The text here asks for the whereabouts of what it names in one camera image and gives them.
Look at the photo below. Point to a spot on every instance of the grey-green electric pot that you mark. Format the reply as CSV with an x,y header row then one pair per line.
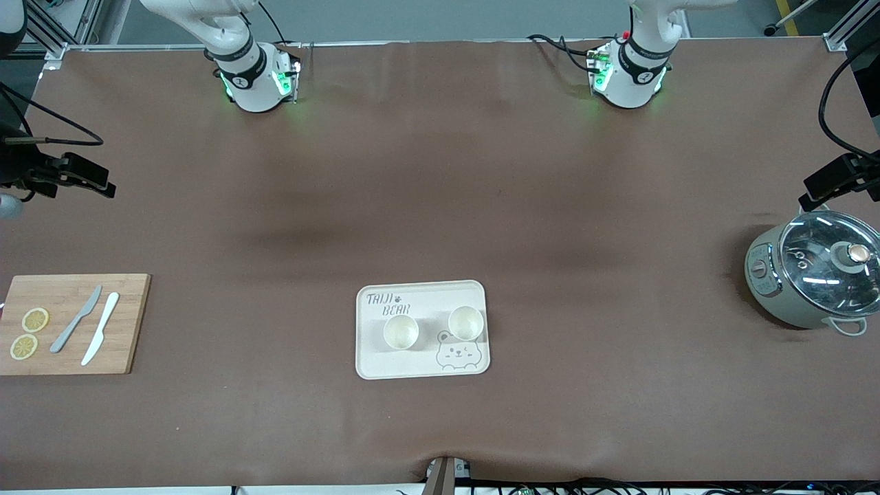
x,y
770,289

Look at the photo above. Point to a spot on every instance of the lemon slice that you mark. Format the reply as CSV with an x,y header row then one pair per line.
x,y
24,347
35,320

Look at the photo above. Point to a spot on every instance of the wooden cutting board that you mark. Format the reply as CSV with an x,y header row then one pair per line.
x,y
69,357

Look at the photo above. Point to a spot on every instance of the glass pot lid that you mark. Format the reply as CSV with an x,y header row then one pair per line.
x,y
818,254

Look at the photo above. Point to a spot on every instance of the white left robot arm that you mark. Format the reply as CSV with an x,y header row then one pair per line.
x,y
629,82

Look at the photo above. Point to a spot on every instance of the brown table cover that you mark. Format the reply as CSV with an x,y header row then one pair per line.
x,y
440,172

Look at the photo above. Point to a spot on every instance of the grey stand leg with caster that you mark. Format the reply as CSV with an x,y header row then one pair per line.
x,y
790,15

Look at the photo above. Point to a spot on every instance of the cream bear print tray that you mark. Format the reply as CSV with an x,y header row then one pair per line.
x,y
419,364

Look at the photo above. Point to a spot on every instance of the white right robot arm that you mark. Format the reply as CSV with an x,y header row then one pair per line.
x,y
251,82

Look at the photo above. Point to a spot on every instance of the white plastic knife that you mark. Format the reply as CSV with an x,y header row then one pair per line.
x,y
102,326

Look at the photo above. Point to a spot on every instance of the white IKEA cup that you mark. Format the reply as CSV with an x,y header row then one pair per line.
x,y
401,333
466,323

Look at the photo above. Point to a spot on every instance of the aluminium frame profile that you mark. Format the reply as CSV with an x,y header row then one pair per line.
x,y
849,27
62,34

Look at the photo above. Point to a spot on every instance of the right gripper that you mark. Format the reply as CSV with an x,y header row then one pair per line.
x,y
19,168

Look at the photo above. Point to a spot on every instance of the wooden camera mount post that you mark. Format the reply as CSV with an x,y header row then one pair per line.
x,y
440,478

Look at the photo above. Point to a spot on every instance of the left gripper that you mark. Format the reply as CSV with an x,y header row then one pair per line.
x,y
840,171

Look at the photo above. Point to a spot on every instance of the grey plastic knife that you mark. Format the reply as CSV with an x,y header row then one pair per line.
x,y
72,324

